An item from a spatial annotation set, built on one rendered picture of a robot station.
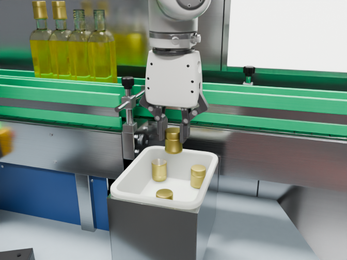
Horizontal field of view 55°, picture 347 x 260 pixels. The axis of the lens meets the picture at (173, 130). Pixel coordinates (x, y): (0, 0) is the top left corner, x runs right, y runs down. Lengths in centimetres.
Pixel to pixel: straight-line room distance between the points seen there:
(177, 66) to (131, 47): 44
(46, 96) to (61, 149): 14
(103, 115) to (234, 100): 31
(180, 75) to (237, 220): 54
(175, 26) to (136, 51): 46
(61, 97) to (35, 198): 33
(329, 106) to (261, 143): 17
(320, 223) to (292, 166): 37
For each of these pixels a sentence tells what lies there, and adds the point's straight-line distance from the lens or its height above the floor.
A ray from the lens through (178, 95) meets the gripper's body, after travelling 60.
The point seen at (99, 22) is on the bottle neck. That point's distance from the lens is 90.
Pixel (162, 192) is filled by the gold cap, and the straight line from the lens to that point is 67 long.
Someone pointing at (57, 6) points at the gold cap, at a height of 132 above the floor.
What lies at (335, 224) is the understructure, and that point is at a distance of 117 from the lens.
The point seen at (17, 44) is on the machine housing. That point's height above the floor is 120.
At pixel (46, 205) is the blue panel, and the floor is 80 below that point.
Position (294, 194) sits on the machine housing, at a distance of 111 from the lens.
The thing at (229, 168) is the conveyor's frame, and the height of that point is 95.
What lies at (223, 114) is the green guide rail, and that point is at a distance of 81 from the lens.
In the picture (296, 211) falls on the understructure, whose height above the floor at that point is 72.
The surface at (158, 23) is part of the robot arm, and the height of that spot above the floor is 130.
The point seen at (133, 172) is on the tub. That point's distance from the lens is 71.
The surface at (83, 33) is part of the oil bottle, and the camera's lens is 92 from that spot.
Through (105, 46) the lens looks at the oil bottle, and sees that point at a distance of 88.
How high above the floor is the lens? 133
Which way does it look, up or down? 21 degrees down
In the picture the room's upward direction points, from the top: straight up
